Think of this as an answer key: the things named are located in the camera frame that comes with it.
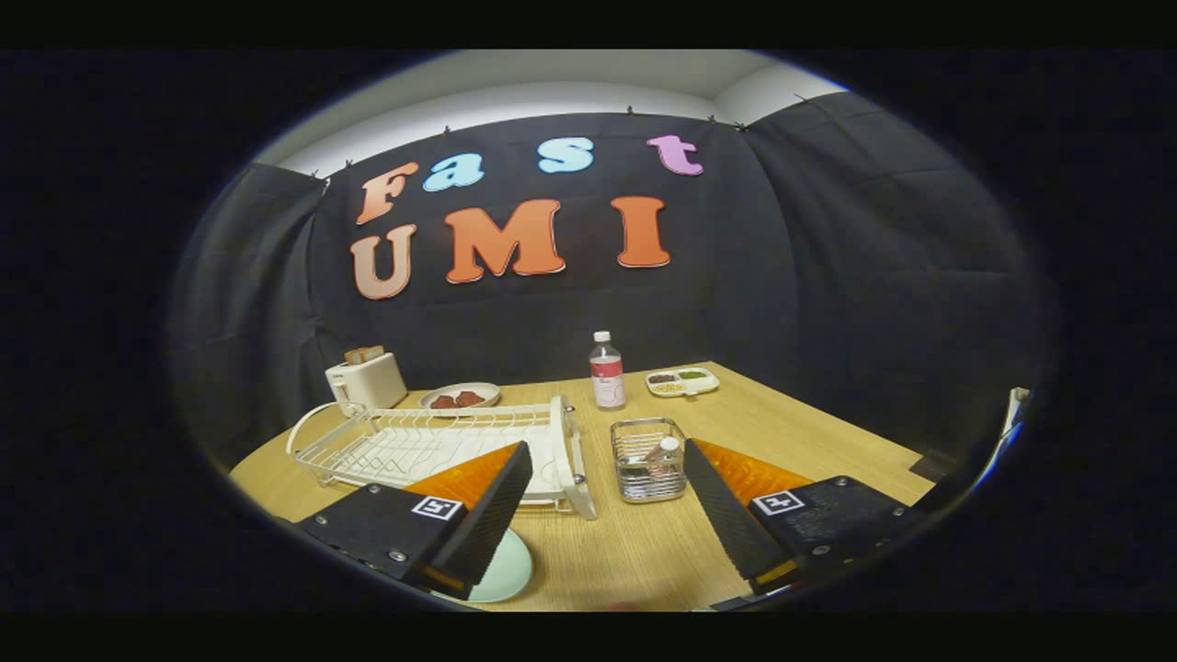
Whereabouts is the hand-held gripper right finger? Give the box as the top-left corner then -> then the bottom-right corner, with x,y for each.
682,439 -> 928,597

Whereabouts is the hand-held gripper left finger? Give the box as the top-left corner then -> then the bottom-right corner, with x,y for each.
294,441 -> 534,600

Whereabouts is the pale green plate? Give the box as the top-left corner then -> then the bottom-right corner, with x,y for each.
432,527 -> 534,604

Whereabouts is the white wire dish rack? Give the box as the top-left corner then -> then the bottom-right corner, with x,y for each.
286,395 -> 599,521

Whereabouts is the white round plate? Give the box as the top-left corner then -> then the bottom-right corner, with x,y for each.
419,382 -> 502,412

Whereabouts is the white divided condiment dish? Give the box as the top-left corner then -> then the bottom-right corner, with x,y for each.
646,367 -> 720,398

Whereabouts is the white toaster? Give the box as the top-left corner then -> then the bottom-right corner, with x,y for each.
325,352 -> 409,415

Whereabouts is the clear plastic bottle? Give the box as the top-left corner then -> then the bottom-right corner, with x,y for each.
589,331 -> 627,411

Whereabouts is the black backdrop cloth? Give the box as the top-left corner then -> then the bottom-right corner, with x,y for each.
170,90 -> 1049,474

